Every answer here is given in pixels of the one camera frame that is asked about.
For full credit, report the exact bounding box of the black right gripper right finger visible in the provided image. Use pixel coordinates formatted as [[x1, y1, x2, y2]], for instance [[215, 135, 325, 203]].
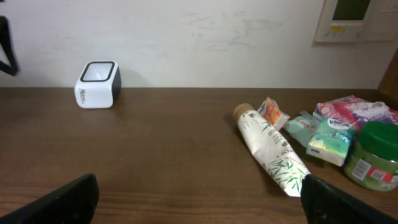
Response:
[[300, 174, 397, 224]]

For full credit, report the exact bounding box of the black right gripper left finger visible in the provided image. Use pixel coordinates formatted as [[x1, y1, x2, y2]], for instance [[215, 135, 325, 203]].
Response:
[[1, 173, 100, 224]]

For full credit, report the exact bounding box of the white cream tube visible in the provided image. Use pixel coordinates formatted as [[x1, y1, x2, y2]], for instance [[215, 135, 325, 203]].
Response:
[[233, 103, 310, 197]]

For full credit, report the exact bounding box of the green lid jar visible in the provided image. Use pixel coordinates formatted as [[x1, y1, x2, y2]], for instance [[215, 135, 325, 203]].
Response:
[[343, 121, 397, 192]]

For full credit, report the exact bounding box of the mint green wipes packet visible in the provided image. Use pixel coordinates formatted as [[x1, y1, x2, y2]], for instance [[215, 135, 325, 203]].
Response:
[[283, 111, 320, 148]]

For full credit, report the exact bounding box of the red purple tissue pack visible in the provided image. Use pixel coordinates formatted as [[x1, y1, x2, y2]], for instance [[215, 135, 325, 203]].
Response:
[[313, 95, 397, 129]]

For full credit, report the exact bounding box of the orange tissue pocket pack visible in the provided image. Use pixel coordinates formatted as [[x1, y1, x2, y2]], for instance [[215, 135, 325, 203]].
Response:
[[257, 97, 290, 130]]

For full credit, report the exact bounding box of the white wall control panel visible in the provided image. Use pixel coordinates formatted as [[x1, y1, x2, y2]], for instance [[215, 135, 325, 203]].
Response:
[[314, 0, 397, 43]]

